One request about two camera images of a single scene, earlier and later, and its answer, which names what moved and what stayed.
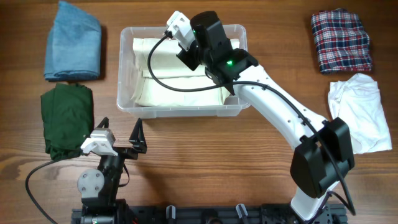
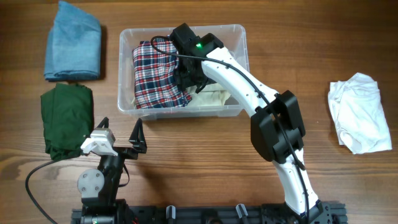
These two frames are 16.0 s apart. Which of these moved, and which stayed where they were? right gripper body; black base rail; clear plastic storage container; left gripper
Moved: right gripper body
Stayed: left gripper; clear plastic storage container; black base rail
